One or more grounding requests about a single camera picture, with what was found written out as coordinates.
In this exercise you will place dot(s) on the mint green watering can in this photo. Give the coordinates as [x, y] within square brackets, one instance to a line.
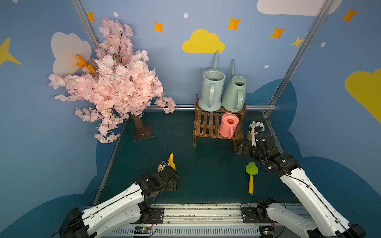
[235, 93]

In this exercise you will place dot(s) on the circuit board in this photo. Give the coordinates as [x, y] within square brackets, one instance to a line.
[142, 231]
[266, 232]

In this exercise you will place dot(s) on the pale blue watering can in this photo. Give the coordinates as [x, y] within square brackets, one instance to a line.
[212, 87]

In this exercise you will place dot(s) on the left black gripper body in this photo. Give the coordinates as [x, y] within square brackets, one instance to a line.
[171, 178]

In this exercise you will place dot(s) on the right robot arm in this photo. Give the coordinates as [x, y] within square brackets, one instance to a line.
[325, 221]

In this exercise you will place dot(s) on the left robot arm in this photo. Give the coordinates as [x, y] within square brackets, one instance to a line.
[126, 207]

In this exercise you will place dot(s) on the white flowers in pot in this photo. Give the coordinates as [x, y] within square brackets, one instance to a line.
[252, 126]

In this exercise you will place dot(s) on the green yellow garden trowel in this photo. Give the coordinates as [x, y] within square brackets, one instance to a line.
[252, 170]

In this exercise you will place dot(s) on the orange butterfly decoration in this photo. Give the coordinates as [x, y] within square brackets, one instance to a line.
[82, 64]

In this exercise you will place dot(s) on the brown wooden slatted shelf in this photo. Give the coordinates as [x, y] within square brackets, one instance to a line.
[207, 124]

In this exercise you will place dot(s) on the yellow watering can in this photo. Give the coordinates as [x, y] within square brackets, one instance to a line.
[170, 162]

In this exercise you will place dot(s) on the pink cherry blossom tree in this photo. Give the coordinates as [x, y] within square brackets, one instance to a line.
[123, 85]

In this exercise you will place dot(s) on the right circuit board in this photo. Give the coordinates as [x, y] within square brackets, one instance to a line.
[266, 232]

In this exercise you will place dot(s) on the left circuit board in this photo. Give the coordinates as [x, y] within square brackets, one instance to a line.
[142, 231]

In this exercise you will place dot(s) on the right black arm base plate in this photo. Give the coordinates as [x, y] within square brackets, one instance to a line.
[254, 215]

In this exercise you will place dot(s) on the aluminium front rail frame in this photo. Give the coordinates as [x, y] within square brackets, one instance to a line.
[200, 220]

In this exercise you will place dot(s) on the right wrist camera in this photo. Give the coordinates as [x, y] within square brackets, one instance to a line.
[255, 134]

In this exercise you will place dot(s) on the pink watering can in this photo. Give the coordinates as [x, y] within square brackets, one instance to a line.
[228, 125]

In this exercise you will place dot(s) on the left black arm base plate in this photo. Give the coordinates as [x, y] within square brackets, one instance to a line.
[152, 215]

